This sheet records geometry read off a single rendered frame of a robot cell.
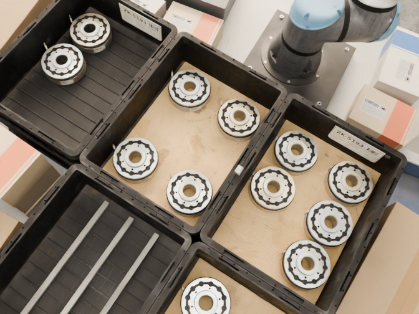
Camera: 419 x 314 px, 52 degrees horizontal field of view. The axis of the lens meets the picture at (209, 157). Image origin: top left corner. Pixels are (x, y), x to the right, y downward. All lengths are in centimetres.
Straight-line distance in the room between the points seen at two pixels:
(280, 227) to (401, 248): 26
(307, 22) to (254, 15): 35
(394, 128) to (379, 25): 27
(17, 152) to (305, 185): 64
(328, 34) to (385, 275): 58
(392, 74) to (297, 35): 31
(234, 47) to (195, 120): 35
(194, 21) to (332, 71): 42
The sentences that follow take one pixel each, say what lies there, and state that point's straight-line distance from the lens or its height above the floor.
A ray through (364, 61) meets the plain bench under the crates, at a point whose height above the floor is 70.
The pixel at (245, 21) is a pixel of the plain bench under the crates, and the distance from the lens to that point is 139.
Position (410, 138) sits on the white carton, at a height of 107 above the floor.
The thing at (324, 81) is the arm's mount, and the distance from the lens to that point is 127.
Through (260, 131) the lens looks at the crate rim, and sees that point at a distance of 95.
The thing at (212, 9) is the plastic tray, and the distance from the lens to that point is 130.
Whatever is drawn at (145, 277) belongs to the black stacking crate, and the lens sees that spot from 96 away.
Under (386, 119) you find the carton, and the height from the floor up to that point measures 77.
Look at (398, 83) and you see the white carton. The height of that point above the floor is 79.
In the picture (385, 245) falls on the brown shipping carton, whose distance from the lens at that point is 103.
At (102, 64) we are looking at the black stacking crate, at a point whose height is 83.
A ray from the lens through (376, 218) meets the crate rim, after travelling 96.
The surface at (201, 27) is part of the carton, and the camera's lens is 127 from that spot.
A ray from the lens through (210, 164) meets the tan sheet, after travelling 101.
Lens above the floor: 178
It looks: 69 degrees down
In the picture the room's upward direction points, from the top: 8 degrees clockwise
